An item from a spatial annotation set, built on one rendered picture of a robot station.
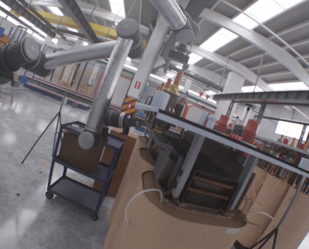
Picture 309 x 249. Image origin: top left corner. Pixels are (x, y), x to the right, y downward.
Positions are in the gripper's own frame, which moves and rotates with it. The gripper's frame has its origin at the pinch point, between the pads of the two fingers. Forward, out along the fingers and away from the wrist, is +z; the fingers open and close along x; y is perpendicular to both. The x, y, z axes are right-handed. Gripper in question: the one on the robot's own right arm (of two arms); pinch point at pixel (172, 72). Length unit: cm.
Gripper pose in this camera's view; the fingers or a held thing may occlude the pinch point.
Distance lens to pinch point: 114.3
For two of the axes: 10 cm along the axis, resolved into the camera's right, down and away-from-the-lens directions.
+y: 0.4, -0.7, 10.0
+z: -3.6, 9.3, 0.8
